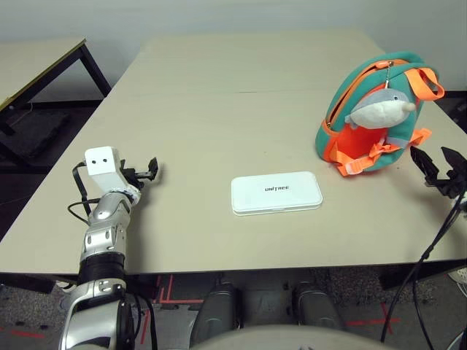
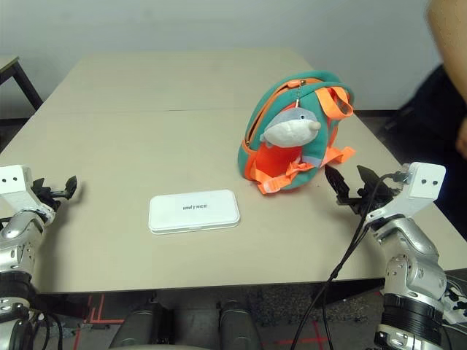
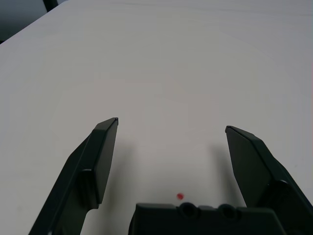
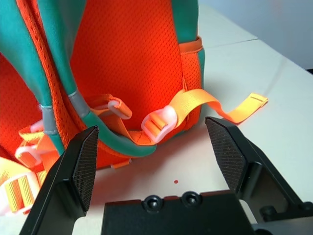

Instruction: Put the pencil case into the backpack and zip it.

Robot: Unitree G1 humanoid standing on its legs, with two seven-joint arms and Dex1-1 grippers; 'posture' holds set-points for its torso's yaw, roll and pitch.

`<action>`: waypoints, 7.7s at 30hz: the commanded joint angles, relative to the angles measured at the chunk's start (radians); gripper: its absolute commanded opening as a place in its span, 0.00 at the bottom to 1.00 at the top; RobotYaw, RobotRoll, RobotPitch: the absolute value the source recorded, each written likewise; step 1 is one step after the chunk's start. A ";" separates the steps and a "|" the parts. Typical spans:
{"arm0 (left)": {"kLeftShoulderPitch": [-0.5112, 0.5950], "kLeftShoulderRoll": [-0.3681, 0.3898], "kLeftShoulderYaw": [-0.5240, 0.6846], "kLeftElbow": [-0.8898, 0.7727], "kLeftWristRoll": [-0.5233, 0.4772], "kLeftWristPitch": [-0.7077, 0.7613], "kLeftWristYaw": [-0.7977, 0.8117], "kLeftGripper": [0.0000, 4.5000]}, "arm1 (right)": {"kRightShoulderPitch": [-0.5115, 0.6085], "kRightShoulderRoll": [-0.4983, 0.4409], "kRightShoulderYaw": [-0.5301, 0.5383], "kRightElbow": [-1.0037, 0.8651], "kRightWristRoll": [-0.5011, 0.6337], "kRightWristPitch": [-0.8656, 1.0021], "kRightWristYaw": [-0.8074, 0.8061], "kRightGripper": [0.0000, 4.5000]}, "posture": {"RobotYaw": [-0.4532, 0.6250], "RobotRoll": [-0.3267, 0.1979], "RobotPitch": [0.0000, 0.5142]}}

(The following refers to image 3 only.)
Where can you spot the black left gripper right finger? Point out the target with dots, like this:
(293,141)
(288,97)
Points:
(254,171)

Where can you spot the small red round dot sticker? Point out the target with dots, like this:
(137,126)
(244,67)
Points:
(180,196)

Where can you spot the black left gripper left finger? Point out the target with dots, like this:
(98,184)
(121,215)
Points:
(80,176)

